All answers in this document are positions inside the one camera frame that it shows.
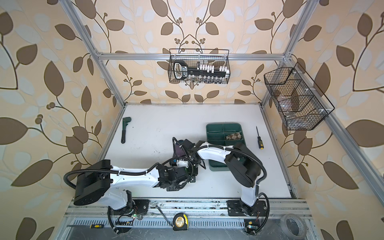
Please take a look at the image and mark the green plastic organizer tray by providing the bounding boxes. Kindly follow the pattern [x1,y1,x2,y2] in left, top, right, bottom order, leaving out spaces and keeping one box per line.
[205,122,247,172]

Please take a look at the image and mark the beige argyle sock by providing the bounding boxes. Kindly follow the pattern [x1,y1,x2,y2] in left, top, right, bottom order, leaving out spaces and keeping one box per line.
[226,132,243,141]

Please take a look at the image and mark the purple sock yellow cuff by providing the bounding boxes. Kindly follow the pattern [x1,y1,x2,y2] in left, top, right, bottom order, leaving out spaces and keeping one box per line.
[174,141,186,157]

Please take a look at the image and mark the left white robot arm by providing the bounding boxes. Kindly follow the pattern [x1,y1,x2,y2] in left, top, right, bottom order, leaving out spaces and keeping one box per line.
[63,157,198,210]

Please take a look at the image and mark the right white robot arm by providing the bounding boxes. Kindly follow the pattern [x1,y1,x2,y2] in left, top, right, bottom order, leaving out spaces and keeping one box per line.
[171,138,267,217]

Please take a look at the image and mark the clear tape roll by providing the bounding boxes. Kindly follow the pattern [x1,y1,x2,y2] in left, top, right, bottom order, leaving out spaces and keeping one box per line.
[280,214,308,240]

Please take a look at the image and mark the yellow black tape measure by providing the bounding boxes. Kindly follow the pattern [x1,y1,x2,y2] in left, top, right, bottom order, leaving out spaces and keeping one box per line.
[173,213,189,231]

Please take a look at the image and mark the yellow black screwdriver on table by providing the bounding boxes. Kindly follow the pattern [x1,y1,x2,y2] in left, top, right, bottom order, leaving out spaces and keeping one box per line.
[256,127,264,150]

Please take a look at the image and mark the black socket set holder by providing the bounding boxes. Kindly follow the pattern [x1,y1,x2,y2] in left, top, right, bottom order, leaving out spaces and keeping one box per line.
[171,60,231,80]

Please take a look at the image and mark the small yellow black screwdriver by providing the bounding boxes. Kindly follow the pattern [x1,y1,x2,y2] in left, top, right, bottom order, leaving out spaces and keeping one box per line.
[90,224,104,229]

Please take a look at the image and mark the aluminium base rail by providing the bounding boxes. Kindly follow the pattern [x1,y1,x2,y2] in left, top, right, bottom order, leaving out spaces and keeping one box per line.
[64,198,313,229]

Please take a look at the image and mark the green pipe wrench black handle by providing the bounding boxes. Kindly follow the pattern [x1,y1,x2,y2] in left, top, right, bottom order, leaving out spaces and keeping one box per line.
[121,117,132,144]

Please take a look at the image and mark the back wire basket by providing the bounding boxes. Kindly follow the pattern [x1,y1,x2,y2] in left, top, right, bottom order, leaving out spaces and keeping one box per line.
[168,48,231,85]

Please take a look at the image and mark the wire basket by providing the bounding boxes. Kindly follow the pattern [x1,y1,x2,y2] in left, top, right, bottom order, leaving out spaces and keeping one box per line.
[168,48,231,85]
[264,63,335,131]

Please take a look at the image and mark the right wire basket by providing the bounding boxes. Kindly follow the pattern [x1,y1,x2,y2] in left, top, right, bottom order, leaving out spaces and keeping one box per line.
[264,63,335,131]

